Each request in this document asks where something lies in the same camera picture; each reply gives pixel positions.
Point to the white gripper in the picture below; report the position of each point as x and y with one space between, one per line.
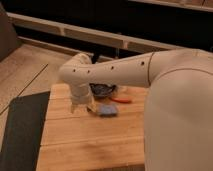
81 94

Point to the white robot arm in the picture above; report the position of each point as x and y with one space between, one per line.
178 113

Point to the black frying pan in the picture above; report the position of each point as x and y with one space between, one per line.
102 90

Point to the blue sponge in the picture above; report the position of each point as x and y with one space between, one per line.
107 110

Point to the black floor mat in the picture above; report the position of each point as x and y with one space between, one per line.
23 132

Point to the red handled tool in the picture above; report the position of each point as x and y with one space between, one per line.
121 100

